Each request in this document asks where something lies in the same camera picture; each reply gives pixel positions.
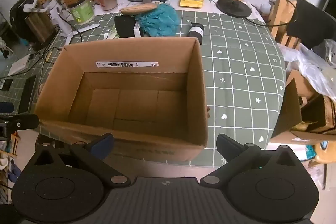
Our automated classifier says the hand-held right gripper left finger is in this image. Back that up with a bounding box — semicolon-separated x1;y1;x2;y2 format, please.
22;133;131;187

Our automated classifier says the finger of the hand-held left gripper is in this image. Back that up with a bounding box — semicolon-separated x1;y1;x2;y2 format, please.
0;114;40;132
0;102;15;113

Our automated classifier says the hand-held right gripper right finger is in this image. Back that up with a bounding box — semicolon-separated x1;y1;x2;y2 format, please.
200;133;313;186

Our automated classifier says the green wet wipes pack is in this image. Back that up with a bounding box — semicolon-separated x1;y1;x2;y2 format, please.
107;26;120;39

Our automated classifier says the black cloth white label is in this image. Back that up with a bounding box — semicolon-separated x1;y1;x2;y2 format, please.
187;22;205;44

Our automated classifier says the teal mesh bath sponge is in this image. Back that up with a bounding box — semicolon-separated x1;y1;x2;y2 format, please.
136;3;181;37

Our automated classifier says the wooden oval brush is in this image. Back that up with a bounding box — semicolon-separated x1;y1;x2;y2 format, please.
120;3;160;15

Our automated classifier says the black phone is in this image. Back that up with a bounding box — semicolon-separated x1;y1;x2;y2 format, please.
18;74;37;114

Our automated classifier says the white power box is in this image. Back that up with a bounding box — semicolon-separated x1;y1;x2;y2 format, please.
8;54;30;76

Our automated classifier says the green checked tablecloth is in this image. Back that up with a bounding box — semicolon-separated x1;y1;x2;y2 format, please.
0;10;286;168

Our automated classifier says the torn cardboard box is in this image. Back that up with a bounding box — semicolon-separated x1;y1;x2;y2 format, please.
270;70;336;142

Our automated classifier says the black glass kettle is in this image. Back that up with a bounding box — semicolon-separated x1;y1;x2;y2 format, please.
9;0;58;44

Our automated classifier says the white phone tripod stand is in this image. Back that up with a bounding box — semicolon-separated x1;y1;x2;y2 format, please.
23;0;100;45

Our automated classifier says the white plastic bag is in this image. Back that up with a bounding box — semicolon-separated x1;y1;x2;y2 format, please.
278;39;336;101

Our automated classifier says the green label jar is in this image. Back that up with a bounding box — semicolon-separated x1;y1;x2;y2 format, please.
68;0;96;25

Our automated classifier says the black kettle base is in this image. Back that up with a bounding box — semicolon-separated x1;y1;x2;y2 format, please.
217;0;253;18

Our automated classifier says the white printed cloth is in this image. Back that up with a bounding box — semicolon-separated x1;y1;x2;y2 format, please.
93;0;259;17

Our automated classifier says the wooden chair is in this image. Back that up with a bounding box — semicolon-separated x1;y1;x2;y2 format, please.
269;0;302;50

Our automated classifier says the white plastic bottle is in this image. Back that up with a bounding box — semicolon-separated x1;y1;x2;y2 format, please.
261;2;272;16

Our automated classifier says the black cloth on chair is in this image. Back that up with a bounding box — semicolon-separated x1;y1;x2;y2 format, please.
287;0;336;50

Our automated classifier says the black power cord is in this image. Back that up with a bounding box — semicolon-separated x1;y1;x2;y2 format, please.
244;0;300;28

